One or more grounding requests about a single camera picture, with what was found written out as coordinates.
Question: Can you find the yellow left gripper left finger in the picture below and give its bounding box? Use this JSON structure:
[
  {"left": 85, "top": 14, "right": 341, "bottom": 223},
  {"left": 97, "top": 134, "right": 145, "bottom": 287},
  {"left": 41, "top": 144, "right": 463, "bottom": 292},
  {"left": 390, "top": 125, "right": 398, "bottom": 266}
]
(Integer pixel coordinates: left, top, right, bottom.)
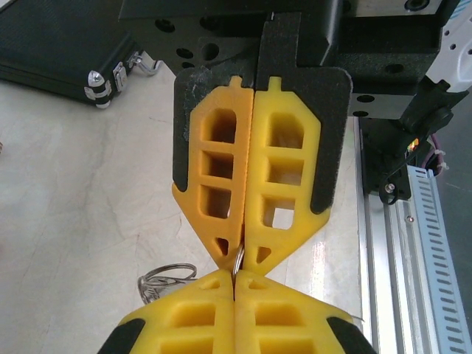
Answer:
[{"left": 98, "top": 268, "right": 237, "bottom": 354}]

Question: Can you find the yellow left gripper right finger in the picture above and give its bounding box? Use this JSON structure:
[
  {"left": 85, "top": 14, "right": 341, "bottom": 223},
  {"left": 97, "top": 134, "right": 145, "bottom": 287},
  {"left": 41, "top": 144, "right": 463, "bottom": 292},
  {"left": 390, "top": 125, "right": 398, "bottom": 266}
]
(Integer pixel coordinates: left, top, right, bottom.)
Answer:
[{"left": 234, "top": 270, "right": 378, "bottom": 354}]

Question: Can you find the small silver split ring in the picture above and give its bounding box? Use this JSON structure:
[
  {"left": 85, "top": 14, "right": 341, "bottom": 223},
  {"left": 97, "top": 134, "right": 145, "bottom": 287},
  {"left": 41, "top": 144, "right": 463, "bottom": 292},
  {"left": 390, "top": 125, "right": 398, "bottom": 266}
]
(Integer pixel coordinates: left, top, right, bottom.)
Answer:
[{"left": 231, "top": 243, "right": 247, "bottom": 276}]

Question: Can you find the black carrying case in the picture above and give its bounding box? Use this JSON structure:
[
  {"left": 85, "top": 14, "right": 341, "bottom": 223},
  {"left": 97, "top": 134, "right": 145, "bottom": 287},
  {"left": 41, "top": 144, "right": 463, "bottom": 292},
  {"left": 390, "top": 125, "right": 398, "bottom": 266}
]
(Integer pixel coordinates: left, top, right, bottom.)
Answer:
[{"left": 0, "top": 0, "right": 164, "bottom": 111}]

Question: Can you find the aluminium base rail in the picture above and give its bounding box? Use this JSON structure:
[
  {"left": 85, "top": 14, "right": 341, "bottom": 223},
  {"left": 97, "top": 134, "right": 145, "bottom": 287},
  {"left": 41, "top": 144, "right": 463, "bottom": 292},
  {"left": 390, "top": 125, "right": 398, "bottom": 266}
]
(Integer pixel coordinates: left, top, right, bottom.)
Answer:
[{"left": 353, "top": 117, "right": 420, "bottom": 354}]

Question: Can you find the white slotted cable duct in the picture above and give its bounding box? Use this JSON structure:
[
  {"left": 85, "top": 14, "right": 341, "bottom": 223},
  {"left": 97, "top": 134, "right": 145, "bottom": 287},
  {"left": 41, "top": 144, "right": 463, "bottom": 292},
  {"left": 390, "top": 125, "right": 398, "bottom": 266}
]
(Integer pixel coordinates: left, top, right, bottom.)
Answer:
[{"left": 404, "top": 164, "right": 472, "bottom": 354}]

